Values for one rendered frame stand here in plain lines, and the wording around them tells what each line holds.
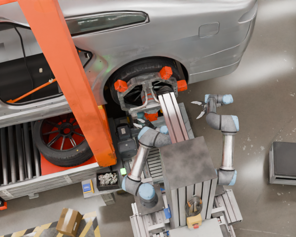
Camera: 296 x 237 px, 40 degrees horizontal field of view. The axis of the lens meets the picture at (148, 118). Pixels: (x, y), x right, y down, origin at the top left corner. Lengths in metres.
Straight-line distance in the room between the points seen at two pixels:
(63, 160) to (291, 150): 2.18
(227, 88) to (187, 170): 2.75
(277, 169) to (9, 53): 2.85
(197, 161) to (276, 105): 2.70
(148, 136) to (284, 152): 1.57
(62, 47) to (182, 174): 0.96
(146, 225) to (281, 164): 1.45
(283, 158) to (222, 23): 1.47
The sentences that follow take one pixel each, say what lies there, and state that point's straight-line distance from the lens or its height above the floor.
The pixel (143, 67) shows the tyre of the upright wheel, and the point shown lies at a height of 1.18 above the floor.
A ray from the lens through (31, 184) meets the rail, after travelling 4.17.
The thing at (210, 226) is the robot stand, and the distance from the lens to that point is 2.88.
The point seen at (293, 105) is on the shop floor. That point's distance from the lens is 4.81.
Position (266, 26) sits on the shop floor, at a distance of 5.41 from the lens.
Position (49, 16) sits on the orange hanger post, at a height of 2.51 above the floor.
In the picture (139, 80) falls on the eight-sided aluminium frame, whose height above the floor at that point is 1.12.
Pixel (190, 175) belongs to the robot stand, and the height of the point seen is 2.03.
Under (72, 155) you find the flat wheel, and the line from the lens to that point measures 3.98.
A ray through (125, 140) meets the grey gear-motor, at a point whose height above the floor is 0.40.
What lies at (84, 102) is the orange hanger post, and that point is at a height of 1.67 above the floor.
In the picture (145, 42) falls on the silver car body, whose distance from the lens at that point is 3.27.
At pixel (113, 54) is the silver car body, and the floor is 1.45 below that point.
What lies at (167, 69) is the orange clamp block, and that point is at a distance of 3.53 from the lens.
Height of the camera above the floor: 4.03
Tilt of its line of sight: 61 degrees down
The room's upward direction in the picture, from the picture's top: 10 degrees counter-clockwise
